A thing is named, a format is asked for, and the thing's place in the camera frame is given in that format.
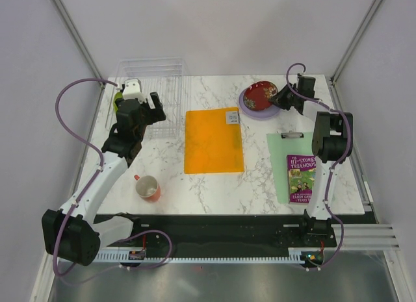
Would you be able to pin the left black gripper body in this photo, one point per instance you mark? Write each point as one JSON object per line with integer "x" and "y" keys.
{"x": 148, "y": 117}

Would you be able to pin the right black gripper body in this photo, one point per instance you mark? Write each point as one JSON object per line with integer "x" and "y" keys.
{"x": 290, "y": 95}

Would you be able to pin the lavender plate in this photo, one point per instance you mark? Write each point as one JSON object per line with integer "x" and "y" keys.
{"x": 265, "y": 114}

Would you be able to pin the red floral plate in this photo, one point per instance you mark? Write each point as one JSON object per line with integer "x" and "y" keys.
{"x": 257, "y": 96}

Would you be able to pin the lime green plate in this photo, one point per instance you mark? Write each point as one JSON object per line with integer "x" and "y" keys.
{"x": 117, "y": 98}

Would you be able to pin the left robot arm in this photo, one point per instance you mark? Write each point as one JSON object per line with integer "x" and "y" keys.
{"x": 70, "y": 233}

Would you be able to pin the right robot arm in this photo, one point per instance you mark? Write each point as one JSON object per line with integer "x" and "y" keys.
{"x": 331, "y": 145}

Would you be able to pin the mint green clipboard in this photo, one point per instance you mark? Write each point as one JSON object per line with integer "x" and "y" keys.
{"x": 279, "y": 148}

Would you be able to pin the orange mug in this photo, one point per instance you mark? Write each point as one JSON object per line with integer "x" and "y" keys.
{"x": 148, "y": 188}

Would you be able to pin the purple treehouse book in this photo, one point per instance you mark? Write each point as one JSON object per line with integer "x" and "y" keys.
{"x": 301, "y": 171}

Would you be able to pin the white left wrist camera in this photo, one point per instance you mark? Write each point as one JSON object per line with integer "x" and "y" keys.
{"x": 133, "y": 90}

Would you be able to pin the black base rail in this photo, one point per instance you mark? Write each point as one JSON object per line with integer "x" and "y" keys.
{"x": 216, "y": 234}

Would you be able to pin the white cable duct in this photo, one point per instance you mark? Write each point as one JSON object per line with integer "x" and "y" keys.
{"x": 134, "y": 256}

